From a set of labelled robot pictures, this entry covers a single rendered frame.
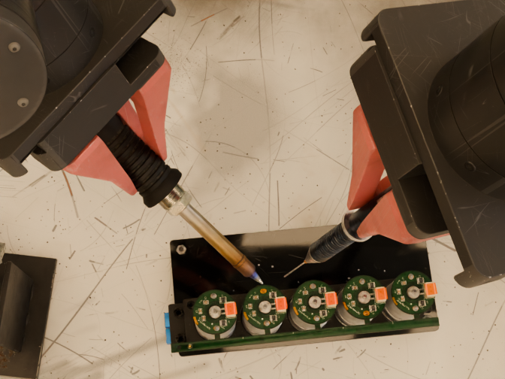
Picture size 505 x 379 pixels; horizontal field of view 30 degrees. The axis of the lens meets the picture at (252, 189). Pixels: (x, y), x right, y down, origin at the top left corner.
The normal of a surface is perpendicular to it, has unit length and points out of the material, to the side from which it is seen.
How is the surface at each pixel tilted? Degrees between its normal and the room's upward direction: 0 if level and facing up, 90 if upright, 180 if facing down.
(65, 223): 0
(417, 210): 21
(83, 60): 62
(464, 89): 70
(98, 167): 83
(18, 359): 0
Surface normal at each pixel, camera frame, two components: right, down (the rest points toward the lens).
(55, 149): 0.69, 0.43
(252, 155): 0.03, -0.25
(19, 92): 0.28, 0.74
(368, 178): 0.33, 0.90
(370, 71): -0.87, 0.18
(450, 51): 0.37, -0.36
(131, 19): -0.34, -0.52
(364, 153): -0.95, 0.29
